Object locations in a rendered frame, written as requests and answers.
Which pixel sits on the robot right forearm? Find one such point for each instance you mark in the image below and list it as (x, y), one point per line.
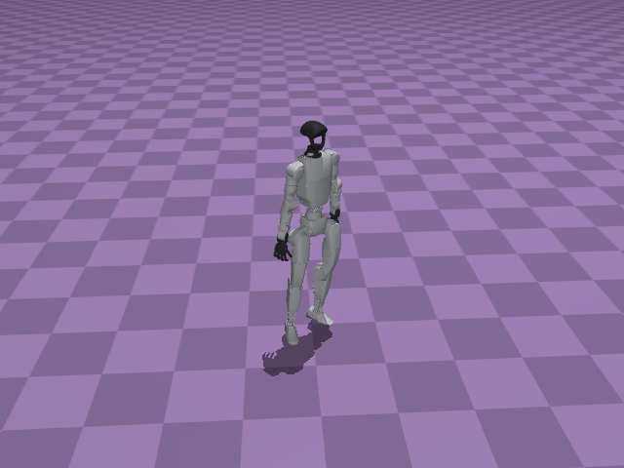
(285, 220)

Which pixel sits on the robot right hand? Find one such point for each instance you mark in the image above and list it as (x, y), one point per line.
(281, 249)

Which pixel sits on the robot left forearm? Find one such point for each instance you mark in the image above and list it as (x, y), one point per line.
(334, 201)

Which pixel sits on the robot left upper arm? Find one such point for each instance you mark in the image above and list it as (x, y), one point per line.
(336, 183)

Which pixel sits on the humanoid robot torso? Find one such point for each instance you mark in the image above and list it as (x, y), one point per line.
(314, 189)

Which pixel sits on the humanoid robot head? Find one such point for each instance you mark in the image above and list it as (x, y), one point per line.
(313, 129)

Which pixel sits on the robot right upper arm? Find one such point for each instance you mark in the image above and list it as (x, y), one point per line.
(294, 173)

